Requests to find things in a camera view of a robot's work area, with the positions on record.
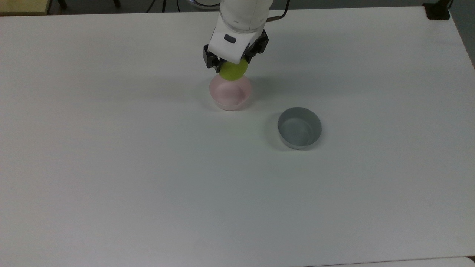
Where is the light wooden board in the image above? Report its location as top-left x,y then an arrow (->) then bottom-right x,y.
0,0 -> 52,16

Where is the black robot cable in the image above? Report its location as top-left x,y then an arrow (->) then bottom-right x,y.
267,0 -> 291,22

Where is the green-yellow pear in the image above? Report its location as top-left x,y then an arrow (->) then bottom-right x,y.
219,59 -> 249,82

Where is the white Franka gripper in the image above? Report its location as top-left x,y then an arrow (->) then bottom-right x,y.
203,19 -> 269,73

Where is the pink plastic bowl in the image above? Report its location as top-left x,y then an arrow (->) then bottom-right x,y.
209,73 -> 253,111

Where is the grey plastic bowl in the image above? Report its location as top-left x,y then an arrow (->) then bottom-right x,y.
277,106 -> 322,150

